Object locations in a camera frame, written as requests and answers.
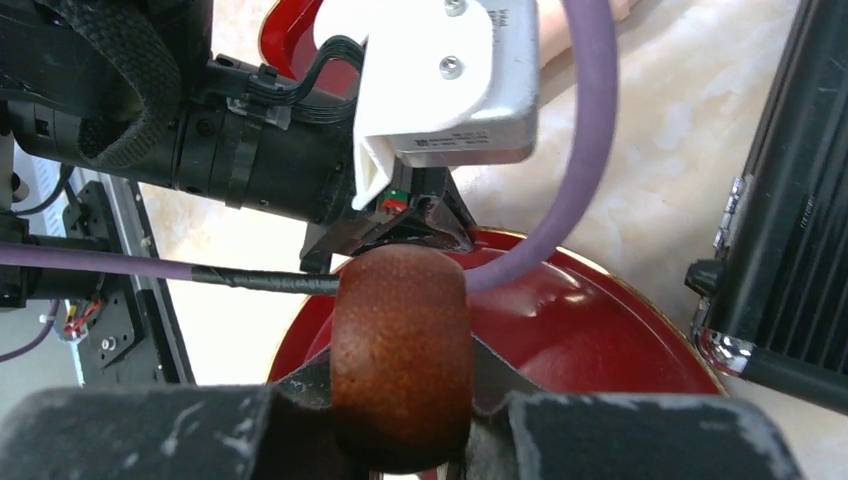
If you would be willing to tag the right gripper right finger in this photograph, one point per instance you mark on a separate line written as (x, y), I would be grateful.
(521, 431)

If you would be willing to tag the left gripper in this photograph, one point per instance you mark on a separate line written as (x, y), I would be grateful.
(231, 151)

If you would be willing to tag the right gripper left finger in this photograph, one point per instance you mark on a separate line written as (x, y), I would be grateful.
(166, 431)

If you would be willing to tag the metal scraper wooden handle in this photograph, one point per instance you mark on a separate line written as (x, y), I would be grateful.
(401, 359)

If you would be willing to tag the round red tray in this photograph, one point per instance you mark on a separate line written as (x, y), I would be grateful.
(568, 326)

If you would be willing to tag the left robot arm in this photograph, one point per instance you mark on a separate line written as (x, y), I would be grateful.
(132, 89)

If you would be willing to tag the red rectangular tray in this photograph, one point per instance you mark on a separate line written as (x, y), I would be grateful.
(286, 43)

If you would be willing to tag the black case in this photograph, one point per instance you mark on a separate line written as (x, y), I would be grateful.
(773, 297)

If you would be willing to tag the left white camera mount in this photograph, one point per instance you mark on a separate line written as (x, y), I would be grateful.
(443, 84)

